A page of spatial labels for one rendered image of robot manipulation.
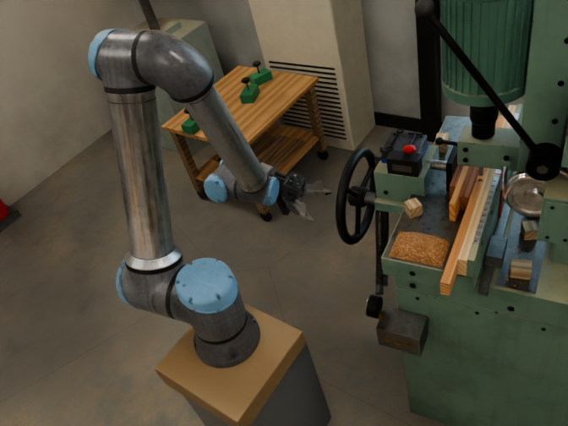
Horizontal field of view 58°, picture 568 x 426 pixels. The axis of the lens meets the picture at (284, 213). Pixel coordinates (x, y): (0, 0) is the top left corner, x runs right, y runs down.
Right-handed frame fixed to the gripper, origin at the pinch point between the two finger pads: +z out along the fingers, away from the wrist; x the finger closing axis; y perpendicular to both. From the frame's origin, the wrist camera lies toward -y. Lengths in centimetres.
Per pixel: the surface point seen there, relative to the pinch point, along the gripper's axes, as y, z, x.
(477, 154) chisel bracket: 49, 34, -7
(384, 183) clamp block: 30.7, 16.7, -9.3
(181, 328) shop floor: -91, -45, -24
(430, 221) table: 33.5, 31.2, -17.6
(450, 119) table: 31.5, 25.4, 25.5
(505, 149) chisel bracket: 54, 39, -7
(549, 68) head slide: 77, 38, -11
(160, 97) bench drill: -78, -138, 92
